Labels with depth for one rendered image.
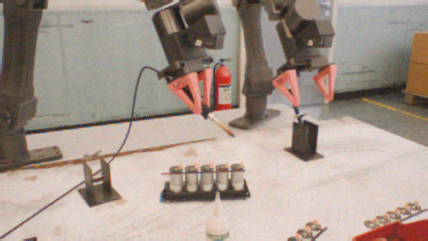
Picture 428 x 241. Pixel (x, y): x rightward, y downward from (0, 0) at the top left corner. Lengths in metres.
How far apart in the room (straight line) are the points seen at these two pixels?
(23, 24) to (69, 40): 2.40
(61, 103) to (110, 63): 0.50
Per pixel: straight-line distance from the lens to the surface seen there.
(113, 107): 3.39
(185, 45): 0.73
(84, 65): 3.29
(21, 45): 0.87
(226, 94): 3.48
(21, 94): 0.89
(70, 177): 0.87
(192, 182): 0.71
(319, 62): 0.91
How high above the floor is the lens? 1.11
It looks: 18 degrees down
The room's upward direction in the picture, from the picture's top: straight up
